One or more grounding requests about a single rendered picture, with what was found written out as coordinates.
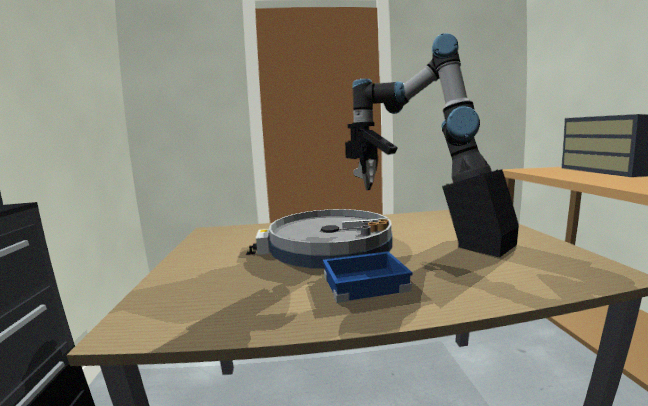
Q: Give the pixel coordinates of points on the blue crate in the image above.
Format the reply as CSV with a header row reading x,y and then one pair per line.
x,y
385,275

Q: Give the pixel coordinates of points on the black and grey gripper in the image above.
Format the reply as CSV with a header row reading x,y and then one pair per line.
x,y
359,147

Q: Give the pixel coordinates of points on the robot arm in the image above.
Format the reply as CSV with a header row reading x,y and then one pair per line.
x,y
462,124

